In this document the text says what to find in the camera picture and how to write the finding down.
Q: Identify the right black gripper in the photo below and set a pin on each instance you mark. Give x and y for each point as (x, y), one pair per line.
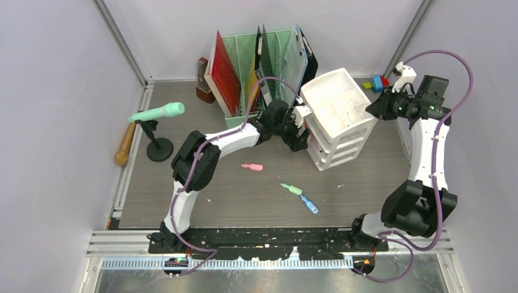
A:
(379, 108)

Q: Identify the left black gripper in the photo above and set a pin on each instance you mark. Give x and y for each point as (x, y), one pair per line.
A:
(295, 143)

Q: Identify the green highlighter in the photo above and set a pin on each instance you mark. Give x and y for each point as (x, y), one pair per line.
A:
(293, 189)

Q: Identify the pink highlighter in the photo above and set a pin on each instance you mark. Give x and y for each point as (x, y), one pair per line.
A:
(254, 167)

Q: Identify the white drawer organizer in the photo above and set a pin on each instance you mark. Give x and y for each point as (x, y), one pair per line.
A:
(338, 122)

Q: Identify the black clipboard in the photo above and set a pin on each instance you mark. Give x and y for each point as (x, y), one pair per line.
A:
(312, 63)

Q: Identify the yellow book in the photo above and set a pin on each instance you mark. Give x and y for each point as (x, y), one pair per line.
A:
(251, 90)

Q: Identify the black book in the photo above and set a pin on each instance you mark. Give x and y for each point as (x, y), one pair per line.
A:
(263, 66)

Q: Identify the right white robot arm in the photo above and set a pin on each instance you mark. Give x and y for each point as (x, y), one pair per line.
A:
(420, 205)

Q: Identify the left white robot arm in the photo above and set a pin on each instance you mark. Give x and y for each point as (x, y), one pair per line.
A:
(196, 161)

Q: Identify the colourful toy blocks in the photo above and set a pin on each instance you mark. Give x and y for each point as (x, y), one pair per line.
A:
(376, 84)

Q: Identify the green file organizer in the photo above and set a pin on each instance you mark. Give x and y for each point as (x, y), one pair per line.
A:
(240, 49)

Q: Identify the red notebook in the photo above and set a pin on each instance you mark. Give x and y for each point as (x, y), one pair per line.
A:
(222, 79)

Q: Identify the brown round object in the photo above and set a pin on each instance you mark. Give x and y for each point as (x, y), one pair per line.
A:
(203, 90)

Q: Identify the mint green microphone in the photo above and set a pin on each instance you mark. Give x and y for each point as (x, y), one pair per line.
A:
(169, 110)

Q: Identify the black microphone stand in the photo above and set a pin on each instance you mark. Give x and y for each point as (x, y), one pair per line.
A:
(159, 149)

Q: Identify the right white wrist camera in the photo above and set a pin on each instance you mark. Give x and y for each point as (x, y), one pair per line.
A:
(406, 75)

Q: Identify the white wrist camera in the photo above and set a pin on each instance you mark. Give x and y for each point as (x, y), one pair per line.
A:
(300, 113)
(406, 75)

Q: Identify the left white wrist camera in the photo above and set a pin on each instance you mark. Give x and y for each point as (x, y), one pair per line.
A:
(300, 113)

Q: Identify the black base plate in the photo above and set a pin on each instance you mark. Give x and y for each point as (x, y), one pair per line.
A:
(264, 244)

